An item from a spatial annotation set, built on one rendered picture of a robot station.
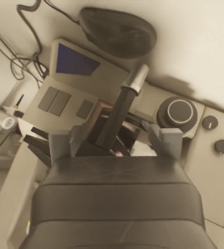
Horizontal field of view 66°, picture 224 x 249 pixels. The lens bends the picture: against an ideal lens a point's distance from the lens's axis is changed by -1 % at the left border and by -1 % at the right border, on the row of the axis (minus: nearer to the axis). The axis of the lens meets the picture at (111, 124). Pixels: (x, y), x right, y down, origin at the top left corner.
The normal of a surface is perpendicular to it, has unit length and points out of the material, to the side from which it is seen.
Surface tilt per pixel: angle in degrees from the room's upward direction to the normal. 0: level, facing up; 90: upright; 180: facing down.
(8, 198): 90
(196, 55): 0
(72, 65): 48
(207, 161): 90
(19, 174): 90
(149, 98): 90
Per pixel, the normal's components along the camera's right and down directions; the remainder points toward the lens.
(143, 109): -0.11, -0.25
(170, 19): -0.44, 0.88
